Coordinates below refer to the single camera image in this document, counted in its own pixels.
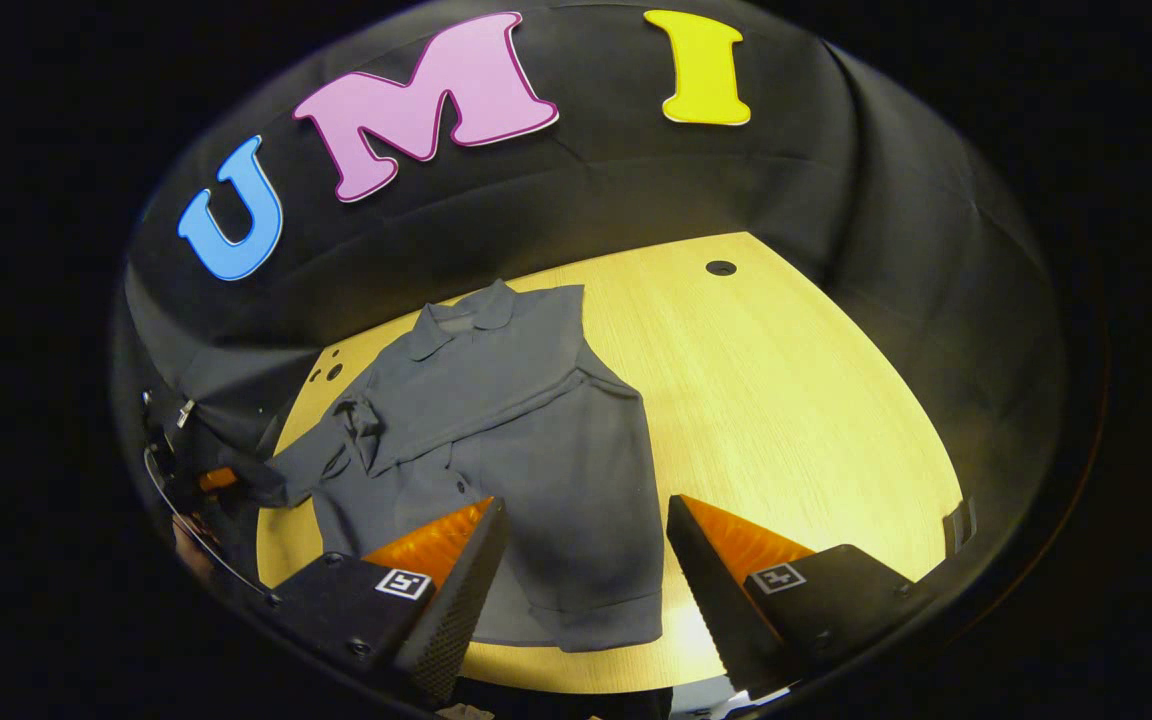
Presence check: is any black table edge clamp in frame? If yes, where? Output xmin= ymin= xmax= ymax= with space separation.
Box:
xmin=942 ymin=497 xmax=978 ymax=558

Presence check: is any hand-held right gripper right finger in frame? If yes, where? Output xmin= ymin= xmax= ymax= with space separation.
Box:
xmin=666 ymin=494 xmax=937 ymax=701

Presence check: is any grey collared shirt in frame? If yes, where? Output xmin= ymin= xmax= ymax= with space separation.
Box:
xmin=261 ymin=280 xmax=665 ymax=653

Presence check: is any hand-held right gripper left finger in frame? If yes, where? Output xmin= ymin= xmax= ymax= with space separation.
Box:
xmin=271 ymin=497 xmax=510 ymax=706

